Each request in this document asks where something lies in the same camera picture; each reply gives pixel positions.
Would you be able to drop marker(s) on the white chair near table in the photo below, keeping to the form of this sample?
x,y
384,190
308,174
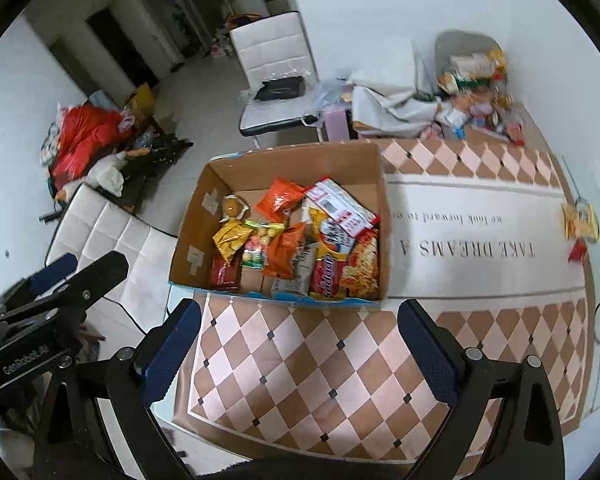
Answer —
x,y
97,231

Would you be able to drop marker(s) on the pink box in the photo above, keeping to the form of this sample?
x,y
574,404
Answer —
x,y
338,125

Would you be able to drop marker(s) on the white barcode snack packet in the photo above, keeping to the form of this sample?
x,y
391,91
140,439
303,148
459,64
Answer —
x,y
302,266

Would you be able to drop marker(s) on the red yellow biscuit packet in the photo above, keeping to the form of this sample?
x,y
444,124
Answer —
x,y
334,245

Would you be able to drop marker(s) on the red plastic bag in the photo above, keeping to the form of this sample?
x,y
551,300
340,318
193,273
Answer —
x,y
87,132

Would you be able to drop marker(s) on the checkered table mat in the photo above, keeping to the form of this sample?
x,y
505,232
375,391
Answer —
x,y
474,232

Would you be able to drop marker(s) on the black bag on chair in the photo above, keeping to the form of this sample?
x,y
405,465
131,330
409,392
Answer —
x,y
281,89

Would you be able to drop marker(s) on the orange noodle snack bag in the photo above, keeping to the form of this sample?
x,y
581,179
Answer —
x,y
360,276

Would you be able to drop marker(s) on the yellow snack packet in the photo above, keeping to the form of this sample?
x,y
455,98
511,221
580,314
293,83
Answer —
x,y
580,221

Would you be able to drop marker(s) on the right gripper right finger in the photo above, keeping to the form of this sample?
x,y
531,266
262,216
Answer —
x,y
437,354

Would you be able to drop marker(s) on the orange snack packet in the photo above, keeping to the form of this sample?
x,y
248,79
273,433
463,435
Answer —
x,y
281,197
282,250

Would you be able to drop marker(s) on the pile of assorted snacks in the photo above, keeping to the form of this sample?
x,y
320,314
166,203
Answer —
x,y
477,97

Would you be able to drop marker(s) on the jelly cup snack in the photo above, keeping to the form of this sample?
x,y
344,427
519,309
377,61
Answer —
x,y
234,208

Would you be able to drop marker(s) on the small red packet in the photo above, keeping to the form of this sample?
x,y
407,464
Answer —
x,y
579,251

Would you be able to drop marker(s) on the grey chair with snacks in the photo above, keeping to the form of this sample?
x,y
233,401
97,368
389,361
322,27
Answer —
x,y
465,45

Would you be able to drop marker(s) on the red white snack packet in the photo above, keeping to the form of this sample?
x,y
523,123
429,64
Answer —
x,y
341,207

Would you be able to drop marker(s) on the dark red snack packet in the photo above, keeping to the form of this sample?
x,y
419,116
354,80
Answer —
x,y
225,276

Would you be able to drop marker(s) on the white chair with black bag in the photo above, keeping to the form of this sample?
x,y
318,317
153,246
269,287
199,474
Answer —
x,y
272,51

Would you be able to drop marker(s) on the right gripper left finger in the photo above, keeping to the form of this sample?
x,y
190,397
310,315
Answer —
x,y
161,353

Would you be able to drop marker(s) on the colourful candy bag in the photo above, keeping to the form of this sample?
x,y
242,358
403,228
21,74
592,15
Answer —
x,y
261,236

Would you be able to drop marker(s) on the yellow chips bag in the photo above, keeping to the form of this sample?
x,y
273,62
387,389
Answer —
x,y
231,236

